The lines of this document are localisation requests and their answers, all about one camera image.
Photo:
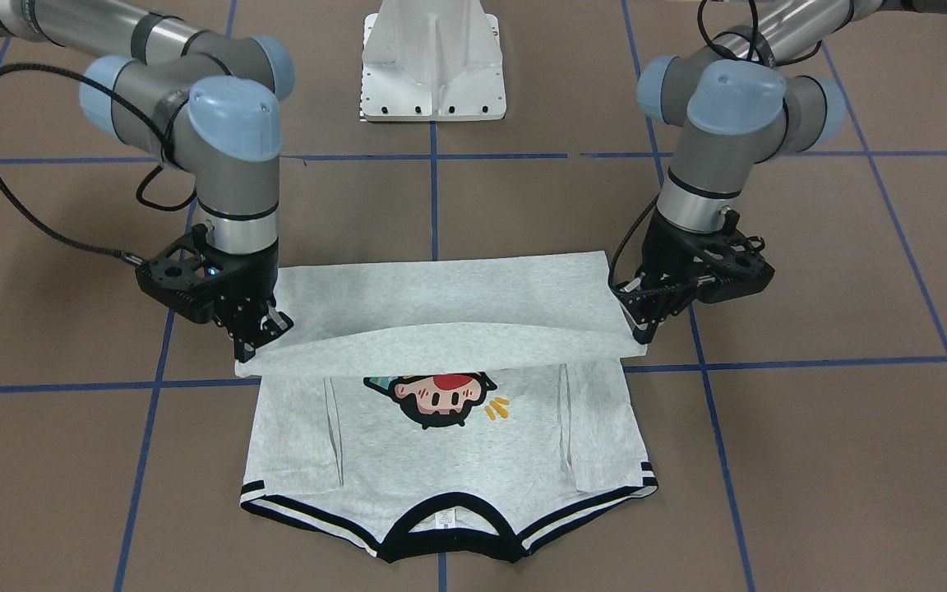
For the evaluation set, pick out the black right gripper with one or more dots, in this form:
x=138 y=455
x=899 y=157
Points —
x=249 y=280

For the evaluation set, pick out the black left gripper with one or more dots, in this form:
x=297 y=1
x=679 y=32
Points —
x=661 y=261

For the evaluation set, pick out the grey cartoon print t-shirt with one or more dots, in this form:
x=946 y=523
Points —
x=441 y=406

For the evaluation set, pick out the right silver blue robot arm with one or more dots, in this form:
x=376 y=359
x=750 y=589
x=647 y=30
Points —
x=200 y=102

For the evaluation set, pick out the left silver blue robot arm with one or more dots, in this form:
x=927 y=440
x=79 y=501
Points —
x=735 y=109

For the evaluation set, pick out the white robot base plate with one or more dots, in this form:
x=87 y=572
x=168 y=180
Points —
x=432 y=62

